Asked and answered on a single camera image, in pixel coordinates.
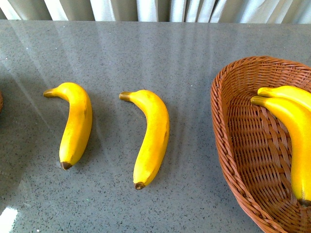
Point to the yellow banana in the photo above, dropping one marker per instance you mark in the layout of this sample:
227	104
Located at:
154	145
296	119
296	94
79	123

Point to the brown wicker basket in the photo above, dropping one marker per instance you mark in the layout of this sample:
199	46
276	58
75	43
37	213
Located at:
1	101
254	147

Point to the yellow banana front in basket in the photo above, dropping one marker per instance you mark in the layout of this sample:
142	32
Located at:
296	119

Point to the white pleated curtain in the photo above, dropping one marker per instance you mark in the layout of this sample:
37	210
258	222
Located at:
204	11

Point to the brown wicker basket at left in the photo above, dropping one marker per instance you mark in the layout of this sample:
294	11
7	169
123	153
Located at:
1	101

